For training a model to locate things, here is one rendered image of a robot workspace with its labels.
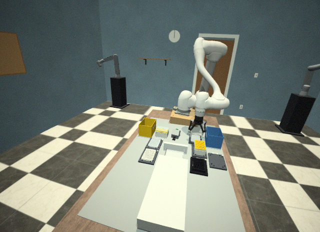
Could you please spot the yellow open-top bin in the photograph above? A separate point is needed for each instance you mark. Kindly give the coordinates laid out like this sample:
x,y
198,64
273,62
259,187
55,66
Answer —
x,y
147,127

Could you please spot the blue bin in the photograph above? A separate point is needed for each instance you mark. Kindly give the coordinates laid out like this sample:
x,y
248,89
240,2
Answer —
x,y
216,140

